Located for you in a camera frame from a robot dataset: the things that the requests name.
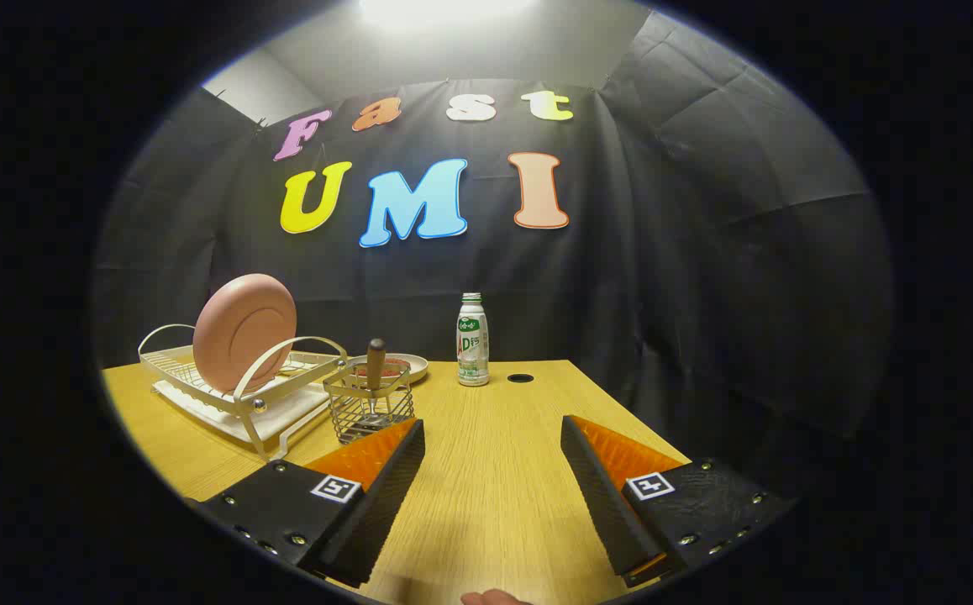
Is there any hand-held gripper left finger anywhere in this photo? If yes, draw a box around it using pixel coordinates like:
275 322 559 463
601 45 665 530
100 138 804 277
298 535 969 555
199 418 426 589

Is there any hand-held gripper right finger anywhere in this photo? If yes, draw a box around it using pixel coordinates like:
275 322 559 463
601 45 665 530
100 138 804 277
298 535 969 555
560 414 792 589

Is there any beige wire basket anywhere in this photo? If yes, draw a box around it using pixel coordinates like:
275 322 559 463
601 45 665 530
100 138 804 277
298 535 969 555
323 361 416 445

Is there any wooden handled metal spoon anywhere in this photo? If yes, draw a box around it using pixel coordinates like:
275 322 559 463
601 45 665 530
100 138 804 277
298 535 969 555
362 338 391 425

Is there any white wire dish rack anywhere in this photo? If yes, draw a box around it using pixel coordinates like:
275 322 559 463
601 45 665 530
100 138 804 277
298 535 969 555
138 324 349 461

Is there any pink plate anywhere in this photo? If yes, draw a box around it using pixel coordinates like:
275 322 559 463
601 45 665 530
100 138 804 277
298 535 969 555
192 273 298 396

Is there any beige round plate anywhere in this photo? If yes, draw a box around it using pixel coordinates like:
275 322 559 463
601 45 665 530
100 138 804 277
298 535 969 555
344 353 429 386

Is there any white drink bottle green label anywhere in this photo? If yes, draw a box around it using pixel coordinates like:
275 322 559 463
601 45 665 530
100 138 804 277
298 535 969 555
455 292 491 387

